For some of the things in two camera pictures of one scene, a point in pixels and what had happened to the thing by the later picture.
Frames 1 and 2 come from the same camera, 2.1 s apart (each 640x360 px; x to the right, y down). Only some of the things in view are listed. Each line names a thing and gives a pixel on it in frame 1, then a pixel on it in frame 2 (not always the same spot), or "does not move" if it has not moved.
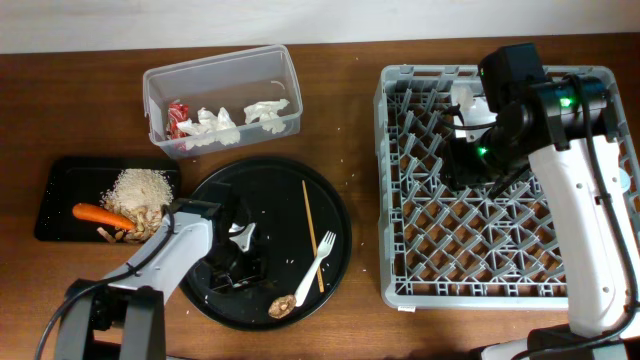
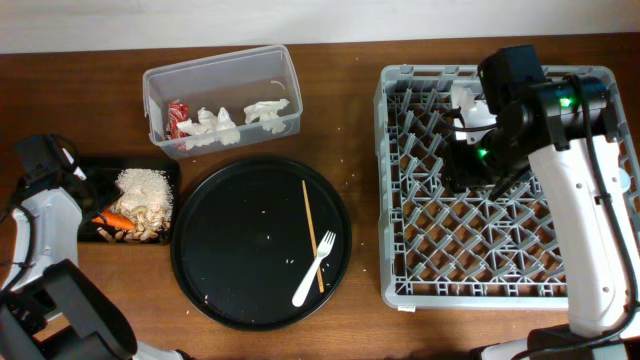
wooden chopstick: (312, 235) does not move
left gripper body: (235, 268) -> (106, 191)
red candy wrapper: (177, 112) does not move
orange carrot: (99, 214) does not move
